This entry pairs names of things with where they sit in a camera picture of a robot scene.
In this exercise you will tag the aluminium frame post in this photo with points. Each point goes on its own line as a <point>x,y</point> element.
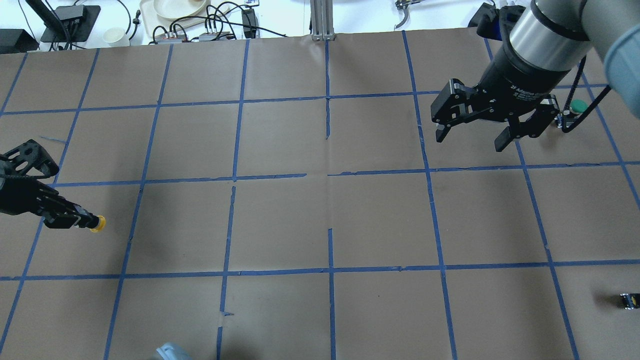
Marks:
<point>322,20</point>

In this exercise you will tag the white paper cup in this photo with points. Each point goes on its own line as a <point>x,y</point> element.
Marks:
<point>116,37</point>

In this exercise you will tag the black monitor stand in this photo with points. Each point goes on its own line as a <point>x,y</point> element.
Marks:
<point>65,24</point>

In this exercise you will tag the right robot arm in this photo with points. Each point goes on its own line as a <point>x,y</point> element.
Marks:
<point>545,43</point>

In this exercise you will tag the yellow push button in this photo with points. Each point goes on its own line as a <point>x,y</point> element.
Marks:
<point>94,223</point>

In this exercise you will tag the beige plate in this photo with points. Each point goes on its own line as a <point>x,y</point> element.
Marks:
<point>174,9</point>

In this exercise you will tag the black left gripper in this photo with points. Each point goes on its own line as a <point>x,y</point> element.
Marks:
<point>22,196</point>

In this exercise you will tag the green push button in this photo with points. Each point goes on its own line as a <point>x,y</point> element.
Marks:
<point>571,117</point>

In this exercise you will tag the black usb hub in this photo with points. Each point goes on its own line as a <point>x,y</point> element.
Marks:
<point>215,36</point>
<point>169,38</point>

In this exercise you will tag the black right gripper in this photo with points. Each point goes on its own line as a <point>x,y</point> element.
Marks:
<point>515,80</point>

